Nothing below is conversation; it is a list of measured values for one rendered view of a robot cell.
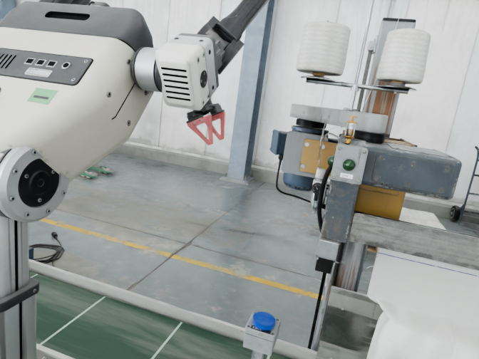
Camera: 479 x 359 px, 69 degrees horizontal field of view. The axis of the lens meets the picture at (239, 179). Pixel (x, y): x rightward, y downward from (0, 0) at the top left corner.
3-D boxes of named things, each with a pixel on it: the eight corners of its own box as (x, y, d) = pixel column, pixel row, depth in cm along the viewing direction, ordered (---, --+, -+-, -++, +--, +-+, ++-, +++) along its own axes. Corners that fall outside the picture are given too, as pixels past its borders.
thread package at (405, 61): (375, 78, 109) (387, 22, 106) (373, 82, 123) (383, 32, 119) (426, 84, 105) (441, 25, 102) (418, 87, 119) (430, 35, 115)
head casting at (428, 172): (318, 237, 96) (340, 130, 89) (325, 214, 119) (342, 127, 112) (438, 265, 88) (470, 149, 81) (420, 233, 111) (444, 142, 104)
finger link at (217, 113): (234, 134, 103) (222, 104, 101) (227, 137, 96) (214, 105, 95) (214, 142, 105) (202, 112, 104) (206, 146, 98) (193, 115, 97)
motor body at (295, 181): (278, 187, 140) (288, 125, 134) (285, 180, 154) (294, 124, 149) (316, 195, 136) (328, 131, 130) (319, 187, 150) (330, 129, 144)
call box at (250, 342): (241, 347, 91) (244, 327, 90) (249, 329, 98) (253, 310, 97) (271, 357, 89) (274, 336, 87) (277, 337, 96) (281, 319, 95)
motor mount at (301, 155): (279, 172, 134) (286, 130, 131) (283, 169, 141) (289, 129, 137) (355, 186, 127) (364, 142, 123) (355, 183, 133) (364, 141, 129)
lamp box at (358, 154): (329, 179, 88) (336, 144, 86) (331, 176, 92) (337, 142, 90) (361, 185, 86) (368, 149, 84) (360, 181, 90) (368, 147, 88)
